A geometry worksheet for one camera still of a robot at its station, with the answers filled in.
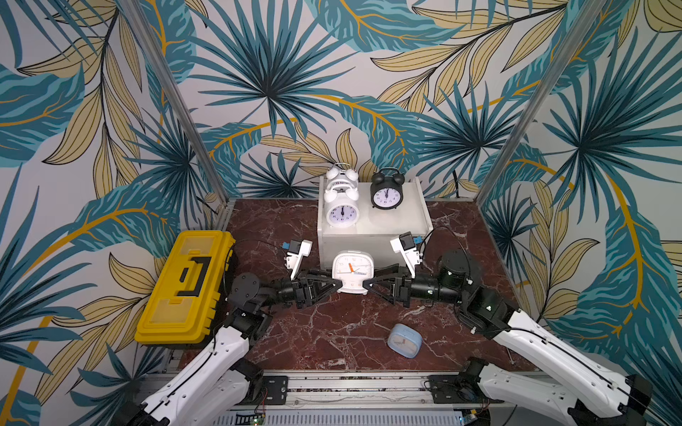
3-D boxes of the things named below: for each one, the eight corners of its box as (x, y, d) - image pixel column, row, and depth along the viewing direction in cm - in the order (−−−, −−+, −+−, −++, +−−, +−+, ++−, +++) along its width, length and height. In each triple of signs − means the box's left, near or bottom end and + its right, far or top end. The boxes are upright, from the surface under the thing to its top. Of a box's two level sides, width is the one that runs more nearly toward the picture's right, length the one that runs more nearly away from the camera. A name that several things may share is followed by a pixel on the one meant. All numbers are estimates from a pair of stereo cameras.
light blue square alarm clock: (382, 345, 84) (387, 336, 77) (389, 329, 87) (393, 319, 80) (412, 361, 81) (419, 353, 74) (417, 344, 84) (425, 335, 77)
